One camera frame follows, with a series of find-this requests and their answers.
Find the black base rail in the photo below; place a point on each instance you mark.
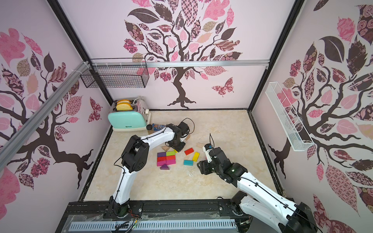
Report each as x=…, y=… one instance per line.
x=180, y=209

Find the yellow block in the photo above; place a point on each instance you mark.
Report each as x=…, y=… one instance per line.
x=195, y=157

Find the beige rectangular block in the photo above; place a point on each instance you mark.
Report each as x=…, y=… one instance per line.
x=200, y=144

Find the yellow toast front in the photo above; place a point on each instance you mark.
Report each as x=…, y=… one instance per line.
x=124, y=107

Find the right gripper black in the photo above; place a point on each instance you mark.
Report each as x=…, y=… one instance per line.
x=205, y=167

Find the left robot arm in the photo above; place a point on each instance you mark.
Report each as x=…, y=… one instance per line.
x=134, y=158

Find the mint green toaster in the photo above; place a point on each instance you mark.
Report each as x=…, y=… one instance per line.
x=127, y=121

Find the lime green block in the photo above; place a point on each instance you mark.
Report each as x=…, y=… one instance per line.
x=170, y=153

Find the red block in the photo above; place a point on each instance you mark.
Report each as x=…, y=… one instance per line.
x=189, y=151
x=163, y=158
x=172, y=157

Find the natural wood triangle block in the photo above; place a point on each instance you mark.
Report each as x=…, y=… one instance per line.
x=165, y=148

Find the purple rectangular block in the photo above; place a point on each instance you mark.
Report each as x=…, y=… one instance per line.
x=162, y=154

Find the white wire shelf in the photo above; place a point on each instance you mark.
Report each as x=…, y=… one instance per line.
x=282, y=101

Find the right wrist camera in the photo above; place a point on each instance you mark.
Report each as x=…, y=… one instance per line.
x=208, y=149

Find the yellow toast back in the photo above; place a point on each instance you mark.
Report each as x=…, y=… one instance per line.
x=123, y=101

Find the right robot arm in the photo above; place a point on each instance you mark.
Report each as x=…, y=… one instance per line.
x=256, y=199

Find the blue candy bag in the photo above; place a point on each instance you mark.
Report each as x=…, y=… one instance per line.
x=158, y=127

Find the yellow toast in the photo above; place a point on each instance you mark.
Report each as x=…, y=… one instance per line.
x=123, y=101
x=124, y=107

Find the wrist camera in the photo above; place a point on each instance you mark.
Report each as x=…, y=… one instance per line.
x=208, y=149
x=184, y=129

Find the black wire basket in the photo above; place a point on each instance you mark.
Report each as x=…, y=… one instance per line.
x=128, y=73

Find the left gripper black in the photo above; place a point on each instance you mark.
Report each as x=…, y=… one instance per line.
x=177, y=149

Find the magenta block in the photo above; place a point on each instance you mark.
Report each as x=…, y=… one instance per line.
x=161, y=163
x=171, y=162

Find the white slotted cable duct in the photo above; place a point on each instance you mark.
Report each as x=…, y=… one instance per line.
x=152, y=225

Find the teal rectangular block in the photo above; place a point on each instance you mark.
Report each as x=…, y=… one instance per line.
x=188, y=162

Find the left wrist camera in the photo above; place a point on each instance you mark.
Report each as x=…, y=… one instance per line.
x=184, y=129

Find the purple triangle block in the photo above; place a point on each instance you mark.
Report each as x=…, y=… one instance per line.
x=164, y=167

